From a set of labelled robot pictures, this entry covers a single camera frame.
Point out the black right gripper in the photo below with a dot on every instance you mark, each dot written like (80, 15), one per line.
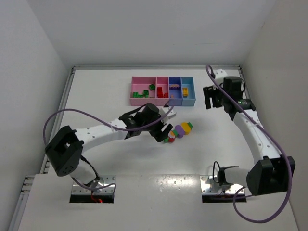
(214, 95)

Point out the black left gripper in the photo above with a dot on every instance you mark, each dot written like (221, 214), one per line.
(158, 127)

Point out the yellow lego brick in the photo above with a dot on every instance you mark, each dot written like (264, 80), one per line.
(185, 92)

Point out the red lego brick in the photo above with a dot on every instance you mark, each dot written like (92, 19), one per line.
(160, 94)

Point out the green sloped lego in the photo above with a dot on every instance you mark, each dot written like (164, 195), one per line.
(137, 95)

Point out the white flower lego piece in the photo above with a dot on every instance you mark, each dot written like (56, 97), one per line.
(172, 135)

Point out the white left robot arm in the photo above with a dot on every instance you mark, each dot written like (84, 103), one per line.
(66, 149)

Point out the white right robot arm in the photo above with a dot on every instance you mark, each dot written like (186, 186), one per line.
(272, 171)

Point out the pink and blue sorting tray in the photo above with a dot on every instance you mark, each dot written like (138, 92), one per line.
(176, 91)

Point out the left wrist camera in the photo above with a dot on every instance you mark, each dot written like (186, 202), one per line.
(167, 112)

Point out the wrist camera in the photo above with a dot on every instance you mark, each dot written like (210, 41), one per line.
(220, 74)
(167, 112)

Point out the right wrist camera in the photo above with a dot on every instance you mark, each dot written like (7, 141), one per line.
(220, 74)

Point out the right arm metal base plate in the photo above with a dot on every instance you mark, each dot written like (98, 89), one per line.
(210, 188)

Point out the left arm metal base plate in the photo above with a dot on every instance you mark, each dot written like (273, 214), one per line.
(106, 185)

